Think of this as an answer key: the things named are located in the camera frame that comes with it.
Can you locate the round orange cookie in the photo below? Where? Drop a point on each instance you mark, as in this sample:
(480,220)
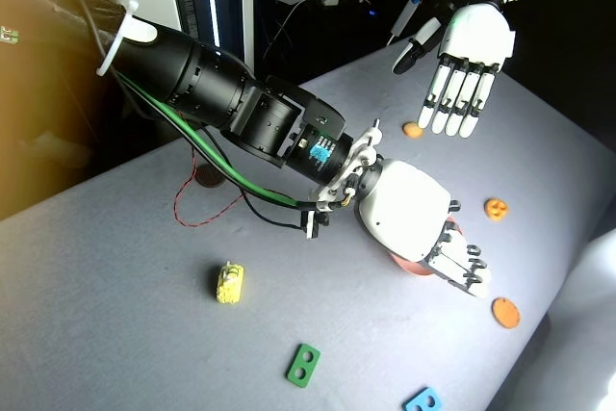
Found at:
(505,313)
(413,130)

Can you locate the orange pretzel toy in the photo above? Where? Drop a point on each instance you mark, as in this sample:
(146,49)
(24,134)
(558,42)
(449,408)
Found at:
(495,213)

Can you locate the pink square tray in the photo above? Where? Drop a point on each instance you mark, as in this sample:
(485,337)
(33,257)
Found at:
(414,267)

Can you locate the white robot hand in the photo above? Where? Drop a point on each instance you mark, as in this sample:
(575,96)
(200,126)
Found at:
(404,209)
(479,33)

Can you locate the blue two-hole brick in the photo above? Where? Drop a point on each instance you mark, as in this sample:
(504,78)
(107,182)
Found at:
(414,403)

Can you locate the yellow corn toy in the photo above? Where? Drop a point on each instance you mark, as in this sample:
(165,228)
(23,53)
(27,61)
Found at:
(230,286)

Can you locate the grey table cloth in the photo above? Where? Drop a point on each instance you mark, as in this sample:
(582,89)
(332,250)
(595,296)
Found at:
(120,310)

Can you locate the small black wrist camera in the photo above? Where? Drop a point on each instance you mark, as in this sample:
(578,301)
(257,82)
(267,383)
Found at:
(313,223)

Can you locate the green two-hole block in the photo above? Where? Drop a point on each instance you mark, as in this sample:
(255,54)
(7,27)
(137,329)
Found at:
(296,375)

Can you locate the dark brown round disc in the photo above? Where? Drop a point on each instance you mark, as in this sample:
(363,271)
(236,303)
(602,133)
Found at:
(210,176)

